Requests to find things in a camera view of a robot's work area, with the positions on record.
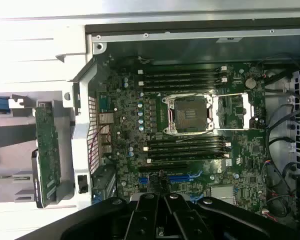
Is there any blue expansion slot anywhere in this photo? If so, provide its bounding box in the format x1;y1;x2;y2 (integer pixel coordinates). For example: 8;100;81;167
139;174;191;186

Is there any silver chipset heatsink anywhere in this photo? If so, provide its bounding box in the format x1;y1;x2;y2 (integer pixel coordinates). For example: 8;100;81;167
211;186;235;205

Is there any black expansion slot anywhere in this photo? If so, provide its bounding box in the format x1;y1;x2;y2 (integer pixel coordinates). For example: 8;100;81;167
138;163;188;173

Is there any grey parts rack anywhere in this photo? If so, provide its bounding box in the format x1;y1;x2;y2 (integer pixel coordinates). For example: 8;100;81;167
0;91;78;205

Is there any open grey PC case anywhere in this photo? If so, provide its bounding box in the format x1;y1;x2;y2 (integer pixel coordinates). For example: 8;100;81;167
69;9;300;240

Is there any CPU socket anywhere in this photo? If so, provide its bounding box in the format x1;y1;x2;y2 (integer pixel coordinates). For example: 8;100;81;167
162;93;215;136

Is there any silver socket cover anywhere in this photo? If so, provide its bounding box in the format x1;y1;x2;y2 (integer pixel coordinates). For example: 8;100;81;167
211;92;256;131

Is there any green motherboard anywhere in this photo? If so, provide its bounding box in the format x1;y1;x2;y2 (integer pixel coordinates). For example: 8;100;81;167
96;61;268;217

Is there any silver coin battery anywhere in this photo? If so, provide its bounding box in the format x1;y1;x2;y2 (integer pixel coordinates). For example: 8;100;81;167
244;77;257;89

